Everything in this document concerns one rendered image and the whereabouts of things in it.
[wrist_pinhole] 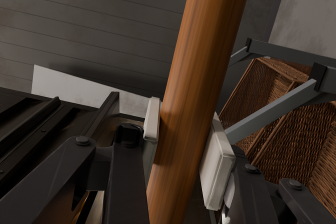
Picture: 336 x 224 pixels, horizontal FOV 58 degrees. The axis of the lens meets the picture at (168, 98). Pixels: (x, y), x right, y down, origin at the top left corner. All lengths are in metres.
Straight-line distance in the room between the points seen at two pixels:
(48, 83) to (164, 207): 3.70
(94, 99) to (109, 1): 1.15
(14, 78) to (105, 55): 1.20
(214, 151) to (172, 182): 0.03
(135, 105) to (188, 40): 3.24
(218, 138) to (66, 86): 3.59
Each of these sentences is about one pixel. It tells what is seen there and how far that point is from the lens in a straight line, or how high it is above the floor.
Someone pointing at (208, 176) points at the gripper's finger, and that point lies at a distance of 0.16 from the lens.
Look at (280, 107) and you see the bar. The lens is 0.55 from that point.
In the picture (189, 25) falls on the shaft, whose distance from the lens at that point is 0.16.
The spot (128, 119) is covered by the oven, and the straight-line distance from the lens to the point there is 1.73.
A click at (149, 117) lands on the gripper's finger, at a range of 0.16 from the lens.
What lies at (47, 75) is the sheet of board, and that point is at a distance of 3.85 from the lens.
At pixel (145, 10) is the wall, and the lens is 3.71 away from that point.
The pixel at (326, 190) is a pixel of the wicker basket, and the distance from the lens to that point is 1.16.
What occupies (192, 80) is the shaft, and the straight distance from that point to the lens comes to 0.15.
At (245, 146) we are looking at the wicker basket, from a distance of 1.58.
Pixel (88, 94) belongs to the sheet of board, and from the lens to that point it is 3.60.
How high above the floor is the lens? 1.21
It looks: 3 degrees down
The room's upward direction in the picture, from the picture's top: 78 degrees counter-clockwise
